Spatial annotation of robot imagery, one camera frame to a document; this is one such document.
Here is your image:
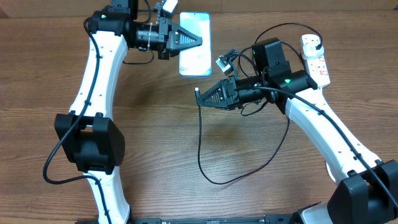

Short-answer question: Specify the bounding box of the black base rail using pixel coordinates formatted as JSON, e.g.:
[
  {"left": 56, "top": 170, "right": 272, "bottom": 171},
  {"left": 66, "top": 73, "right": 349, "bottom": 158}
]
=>
[{"left": 74, "top": 213, "right": 296, "bottom": 224}]

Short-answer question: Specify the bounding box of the white power strip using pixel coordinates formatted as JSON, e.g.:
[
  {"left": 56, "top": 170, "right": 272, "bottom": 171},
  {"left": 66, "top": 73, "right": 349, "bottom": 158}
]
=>
[{"left": 300, "top": 34, "right": 331, "bottom": 89}]

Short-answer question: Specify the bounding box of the blue screen smartphone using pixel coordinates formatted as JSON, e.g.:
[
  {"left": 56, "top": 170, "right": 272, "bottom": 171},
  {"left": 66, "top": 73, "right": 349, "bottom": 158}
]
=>
[{"left": 179, "top": 11, "right": 212, "bottom": 77}]

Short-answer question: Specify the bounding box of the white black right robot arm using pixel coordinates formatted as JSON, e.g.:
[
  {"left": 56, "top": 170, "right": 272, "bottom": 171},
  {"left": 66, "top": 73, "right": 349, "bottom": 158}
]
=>
[{"left": 195, "top": 70, "right": 397, "bottom": 223}]

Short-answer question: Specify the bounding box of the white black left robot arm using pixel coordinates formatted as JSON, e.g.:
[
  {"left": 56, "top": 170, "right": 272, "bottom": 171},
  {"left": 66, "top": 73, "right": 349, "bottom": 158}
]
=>
[{"left": 54, "top": 1, "right": 203, "bottom": 223}]

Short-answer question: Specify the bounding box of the white charger plug adapter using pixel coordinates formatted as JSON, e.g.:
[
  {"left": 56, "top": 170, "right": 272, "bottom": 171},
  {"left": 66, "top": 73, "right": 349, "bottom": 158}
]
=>
[{"left": 302, "top": 44, "right": 325, "bottom": 60}]

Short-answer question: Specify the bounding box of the brown cardboard backdrop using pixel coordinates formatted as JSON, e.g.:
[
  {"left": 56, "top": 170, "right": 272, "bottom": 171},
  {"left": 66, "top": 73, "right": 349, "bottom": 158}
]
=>
[{"left": 1, "top": 0, "right": 397, "bottom": 18}]

